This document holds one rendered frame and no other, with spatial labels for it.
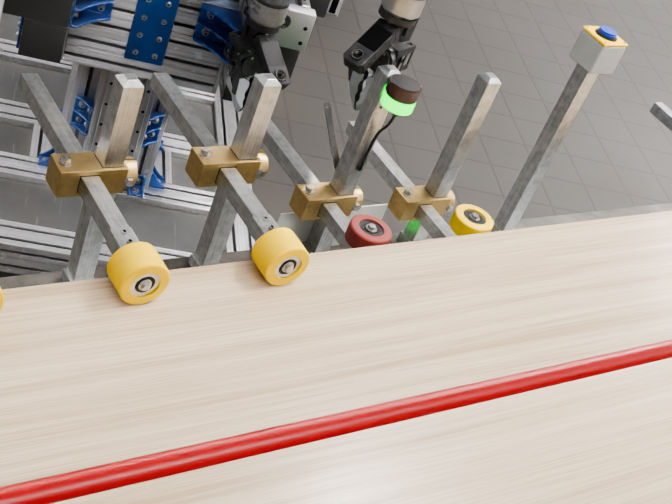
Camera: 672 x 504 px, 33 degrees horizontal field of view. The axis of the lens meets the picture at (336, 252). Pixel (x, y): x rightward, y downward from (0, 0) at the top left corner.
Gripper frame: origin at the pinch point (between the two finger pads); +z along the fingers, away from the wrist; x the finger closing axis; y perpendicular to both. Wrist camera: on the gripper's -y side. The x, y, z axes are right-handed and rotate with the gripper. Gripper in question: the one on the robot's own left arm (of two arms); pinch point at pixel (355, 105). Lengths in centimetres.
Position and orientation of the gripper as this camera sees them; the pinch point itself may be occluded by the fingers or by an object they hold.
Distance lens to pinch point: 215.4
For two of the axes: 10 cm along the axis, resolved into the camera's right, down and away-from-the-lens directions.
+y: 5.9, -3.1, 7.4
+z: -3.2, 7.5, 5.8
